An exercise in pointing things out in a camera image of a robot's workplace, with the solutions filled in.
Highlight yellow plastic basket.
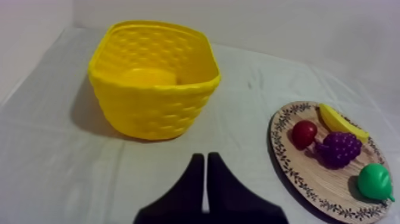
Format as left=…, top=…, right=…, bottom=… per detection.
left=87, top=20, right=222, bottom=141

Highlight green toy pear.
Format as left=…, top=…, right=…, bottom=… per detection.
left=357, top=163, right=396, bottom=203

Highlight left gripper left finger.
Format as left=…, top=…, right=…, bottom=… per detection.
left=133, top=153, right=205, bottom=224

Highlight yellow toy banana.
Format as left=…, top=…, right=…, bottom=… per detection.
left=318, top=103, right=370, bottom=144

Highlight round wooden board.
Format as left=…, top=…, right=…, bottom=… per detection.
left=269, top=101, right=392, bottom=223

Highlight small red fruit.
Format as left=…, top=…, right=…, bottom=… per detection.
left=291, top=120, right=318, bottom=149

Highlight purple toy grapes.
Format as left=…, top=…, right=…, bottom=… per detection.
left=314, top=131, right=363, bottom=169

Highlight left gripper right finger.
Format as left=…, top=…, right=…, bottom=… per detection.
left=207, top=152, right=289, bottom=224

